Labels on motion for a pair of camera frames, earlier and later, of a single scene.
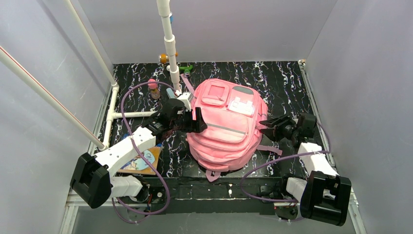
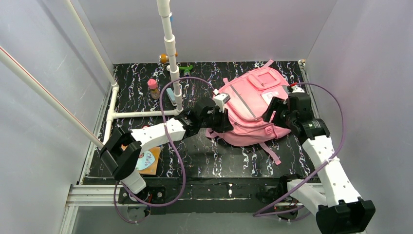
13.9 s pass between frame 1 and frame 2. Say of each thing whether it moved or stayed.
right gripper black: moved
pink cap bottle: stayed
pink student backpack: moved
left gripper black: moved
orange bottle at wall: stayed
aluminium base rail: stayed
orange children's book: stayed
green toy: stayed
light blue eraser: stayed
